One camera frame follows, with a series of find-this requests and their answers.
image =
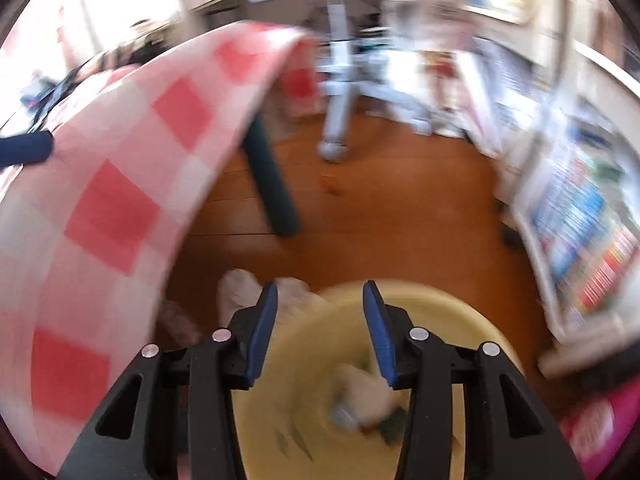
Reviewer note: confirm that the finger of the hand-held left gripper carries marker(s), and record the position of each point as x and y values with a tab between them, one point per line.
30	149

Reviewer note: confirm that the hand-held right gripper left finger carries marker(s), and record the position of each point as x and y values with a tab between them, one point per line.
262	330

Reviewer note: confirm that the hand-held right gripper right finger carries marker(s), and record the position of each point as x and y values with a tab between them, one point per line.
377	330

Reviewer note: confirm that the yellow plastic bin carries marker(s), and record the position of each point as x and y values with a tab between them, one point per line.
310	360

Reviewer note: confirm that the large white tissue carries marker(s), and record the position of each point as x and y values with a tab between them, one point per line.
365	390

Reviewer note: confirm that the white rounded object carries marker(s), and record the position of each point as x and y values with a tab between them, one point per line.
237	292

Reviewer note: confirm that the red white checkered tablecloth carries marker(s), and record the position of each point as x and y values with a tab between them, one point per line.
110	210

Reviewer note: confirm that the dark teal table leg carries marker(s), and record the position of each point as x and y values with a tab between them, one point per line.
272	185

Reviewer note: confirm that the orange peel piece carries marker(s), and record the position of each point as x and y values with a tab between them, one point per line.
331	184

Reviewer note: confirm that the white bookshelf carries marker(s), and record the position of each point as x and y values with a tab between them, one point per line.
537	240

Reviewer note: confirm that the grey blue desk chair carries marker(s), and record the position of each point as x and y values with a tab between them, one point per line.
337	110

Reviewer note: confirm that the stack of paperback books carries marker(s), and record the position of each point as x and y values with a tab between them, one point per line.
590	240

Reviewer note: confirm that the pink bag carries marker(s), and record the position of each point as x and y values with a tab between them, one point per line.
590	430

